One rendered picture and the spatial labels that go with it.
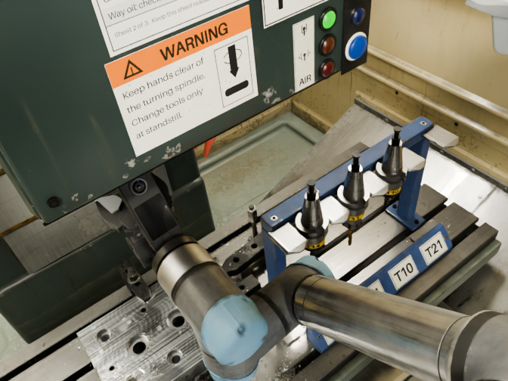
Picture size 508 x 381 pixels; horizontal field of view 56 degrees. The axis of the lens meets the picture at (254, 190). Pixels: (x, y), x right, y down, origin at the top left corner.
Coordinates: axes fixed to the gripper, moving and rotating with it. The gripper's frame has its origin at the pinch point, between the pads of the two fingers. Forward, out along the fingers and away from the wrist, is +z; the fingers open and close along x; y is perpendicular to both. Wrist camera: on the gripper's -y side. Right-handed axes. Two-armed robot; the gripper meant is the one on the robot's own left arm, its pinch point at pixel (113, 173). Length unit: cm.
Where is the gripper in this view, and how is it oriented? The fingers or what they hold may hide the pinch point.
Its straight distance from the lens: 78.9
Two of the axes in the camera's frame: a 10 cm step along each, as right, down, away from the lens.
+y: 0.8, 6.9, 7.2
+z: -6.0, -5.5, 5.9
